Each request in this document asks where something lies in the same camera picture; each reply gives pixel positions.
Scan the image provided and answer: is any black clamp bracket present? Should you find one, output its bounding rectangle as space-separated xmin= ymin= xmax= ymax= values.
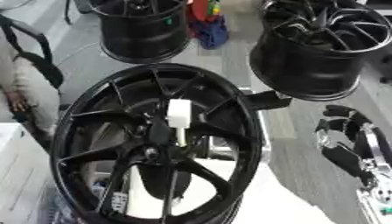
xmin=240 ymin=90 xmax=294 ymax=111

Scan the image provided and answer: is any white pin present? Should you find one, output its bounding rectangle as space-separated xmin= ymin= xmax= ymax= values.
xmin=165 ymin=98 xmax=195 ymax=148

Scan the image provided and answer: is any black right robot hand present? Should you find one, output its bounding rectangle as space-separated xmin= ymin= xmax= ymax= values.
xmin=313 ymin=104 xmax=392 ymax=187

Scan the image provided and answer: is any black spoked wheel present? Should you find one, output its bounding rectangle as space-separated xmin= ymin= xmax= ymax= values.
xmin=49 ymin=62 xmax=265 ymax=224

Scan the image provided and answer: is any person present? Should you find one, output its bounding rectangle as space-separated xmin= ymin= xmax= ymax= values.
xmin=0 ymin=14 xmax=67 ymax=144

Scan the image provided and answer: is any black wheel rim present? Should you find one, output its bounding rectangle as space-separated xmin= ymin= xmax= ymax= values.
xmin=248 ymin=0 xmax=392 ymax=102
xmin=88 ymin=0 xmax=193 ymax=65

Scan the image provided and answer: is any blue cloth bag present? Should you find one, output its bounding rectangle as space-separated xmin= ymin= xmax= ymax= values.
xmin=186 ymin=0 xmax=230 ymax=50

